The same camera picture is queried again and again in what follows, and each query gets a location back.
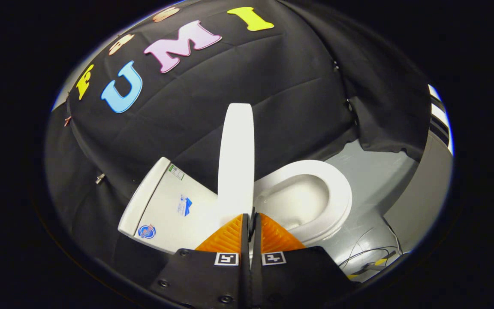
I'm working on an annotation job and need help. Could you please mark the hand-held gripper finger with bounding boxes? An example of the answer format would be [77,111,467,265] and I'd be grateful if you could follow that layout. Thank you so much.
[250,212,359,309]
[149,213,251,309]

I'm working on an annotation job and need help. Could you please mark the white toilet lid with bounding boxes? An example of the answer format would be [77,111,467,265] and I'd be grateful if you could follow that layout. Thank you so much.
[217,103,255,228]

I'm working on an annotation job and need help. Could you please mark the white ceramic toilet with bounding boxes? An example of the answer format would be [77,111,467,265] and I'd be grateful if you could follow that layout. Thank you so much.
[117,157,353,254]

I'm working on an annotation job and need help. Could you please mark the white toilet seat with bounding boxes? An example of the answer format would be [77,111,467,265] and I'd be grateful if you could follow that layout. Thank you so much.
[253,160,353,245]

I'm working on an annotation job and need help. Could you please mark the yellow black object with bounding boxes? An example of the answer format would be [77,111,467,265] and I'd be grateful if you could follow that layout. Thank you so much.
[350,257,396,279]

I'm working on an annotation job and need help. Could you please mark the black backdrop cloth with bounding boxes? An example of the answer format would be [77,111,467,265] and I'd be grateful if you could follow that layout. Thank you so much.
[45,0,431,286]

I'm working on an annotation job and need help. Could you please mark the black white striped panel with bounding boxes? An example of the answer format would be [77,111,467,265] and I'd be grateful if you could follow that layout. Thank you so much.
[427,84,454,156]

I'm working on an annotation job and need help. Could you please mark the thin grey floor cables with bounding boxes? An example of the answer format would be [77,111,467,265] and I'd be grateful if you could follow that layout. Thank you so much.
[338,227,404,275]

